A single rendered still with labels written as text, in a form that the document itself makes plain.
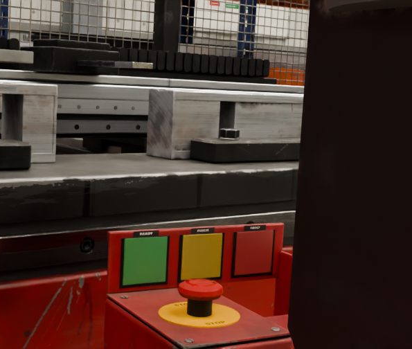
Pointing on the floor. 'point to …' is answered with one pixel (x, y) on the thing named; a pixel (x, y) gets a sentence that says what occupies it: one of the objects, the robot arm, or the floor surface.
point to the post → (166, 25)
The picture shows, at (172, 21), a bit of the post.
